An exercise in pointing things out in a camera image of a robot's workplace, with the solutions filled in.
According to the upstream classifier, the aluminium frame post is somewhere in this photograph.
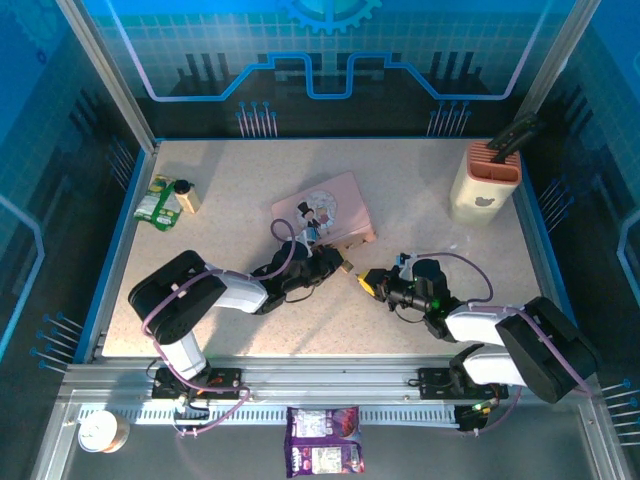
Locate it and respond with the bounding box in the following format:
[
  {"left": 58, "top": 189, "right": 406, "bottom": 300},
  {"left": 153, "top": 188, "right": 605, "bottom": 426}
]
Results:
[
  {"left": 516, "top": 0, "right": 592, "bottom": 132},
  {"left": 53, "top": 0, "right": 160, "bottom": 154}
]

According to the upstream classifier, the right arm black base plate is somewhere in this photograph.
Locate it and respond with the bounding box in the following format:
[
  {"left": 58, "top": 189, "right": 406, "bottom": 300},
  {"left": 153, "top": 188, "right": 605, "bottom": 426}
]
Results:
[{"left": 417, "top": 367, "right": 510, "bottom": 400}]

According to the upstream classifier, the black knife handle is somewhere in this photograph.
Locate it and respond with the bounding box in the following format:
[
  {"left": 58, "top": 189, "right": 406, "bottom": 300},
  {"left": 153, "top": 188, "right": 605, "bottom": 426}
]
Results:
[{"left": 485, "top": 112, "right": 544, "bottom": 165}]

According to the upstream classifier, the small bottle black cap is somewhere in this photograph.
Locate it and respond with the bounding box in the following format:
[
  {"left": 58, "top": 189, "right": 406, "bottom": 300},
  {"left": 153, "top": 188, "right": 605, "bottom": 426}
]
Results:
[{"left": 172, "top": 179, "right": 203, "bottom": 215}]

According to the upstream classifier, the white slotted cable duct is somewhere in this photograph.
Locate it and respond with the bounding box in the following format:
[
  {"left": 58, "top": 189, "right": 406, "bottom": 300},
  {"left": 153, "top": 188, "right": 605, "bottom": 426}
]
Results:
[{"left": 78, "top": 405, "right": 461, "bottom": 427}]

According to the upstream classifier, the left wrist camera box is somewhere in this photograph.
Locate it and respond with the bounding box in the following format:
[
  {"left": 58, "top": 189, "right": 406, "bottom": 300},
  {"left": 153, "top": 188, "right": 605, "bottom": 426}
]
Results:
[{"left": 296, "top": 227, "right": 317, "bottom": 257}]

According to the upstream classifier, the purple snack bag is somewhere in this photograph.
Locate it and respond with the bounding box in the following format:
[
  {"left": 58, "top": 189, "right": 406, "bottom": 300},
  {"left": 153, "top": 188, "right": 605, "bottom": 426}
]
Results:
[{"left": 283, "top": 405, "right": 366, "bottom": 479}]

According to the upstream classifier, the pink tin box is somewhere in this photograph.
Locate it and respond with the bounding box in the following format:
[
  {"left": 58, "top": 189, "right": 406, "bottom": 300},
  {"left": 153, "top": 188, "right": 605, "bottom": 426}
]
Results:
[{"left": 271, "top": 171, "right": 378, "bottom": 252}]

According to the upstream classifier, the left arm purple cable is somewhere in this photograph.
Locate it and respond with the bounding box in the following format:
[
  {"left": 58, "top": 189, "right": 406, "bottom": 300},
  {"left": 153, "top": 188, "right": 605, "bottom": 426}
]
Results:
[{"left": 142, "top": 218, "right": 302, "bottom": 439}]

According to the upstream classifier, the aluminium mounting rail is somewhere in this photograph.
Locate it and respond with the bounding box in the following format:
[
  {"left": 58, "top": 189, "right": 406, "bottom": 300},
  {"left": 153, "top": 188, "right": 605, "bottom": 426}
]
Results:
[{"left": 58, "top": 355, "right": 597, "bottom": 402}]

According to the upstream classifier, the cream knife block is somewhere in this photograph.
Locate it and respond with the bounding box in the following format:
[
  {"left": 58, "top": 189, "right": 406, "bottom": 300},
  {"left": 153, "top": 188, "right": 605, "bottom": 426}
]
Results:
[{"left": 448, "top": 140, "right": 524, "bottom": 227}]

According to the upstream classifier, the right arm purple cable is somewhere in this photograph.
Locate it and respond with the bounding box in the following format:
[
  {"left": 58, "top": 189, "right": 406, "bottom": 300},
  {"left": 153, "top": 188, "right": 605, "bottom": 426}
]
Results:
[{"left": 414, "top": 252, "right": 597, "bottom": 436}]

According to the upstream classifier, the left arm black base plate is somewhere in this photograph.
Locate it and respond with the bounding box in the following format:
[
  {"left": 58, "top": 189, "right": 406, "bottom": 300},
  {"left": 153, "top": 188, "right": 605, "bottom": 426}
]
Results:
[{"left": 151, "top": 368, "right": 245, "bottom": 400}]

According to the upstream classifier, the black controller box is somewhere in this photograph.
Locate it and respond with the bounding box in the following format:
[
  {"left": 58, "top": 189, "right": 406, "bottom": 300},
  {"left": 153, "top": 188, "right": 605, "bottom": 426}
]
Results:
[{"left": 456, "top": 402, "right": 494, "bottom": 433}]

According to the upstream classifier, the green snack bag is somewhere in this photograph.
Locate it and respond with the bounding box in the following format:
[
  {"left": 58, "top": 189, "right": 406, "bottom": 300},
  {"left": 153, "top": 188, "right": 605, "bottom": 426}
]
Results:
[{"left": 133, "top": 173, "right": 182, "bottom": 233}]

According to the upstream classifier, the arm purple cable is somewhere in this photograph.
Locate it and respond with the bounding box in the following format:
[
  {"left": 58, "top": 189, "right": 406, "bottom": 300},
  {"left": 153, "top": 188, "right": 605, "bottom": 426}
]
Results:
[
  {"left": 414, "top": 252, "right": 597, "bottom": 436},
  {"left": 142, "top": 218, "right": 302, "bottom": 439}
]

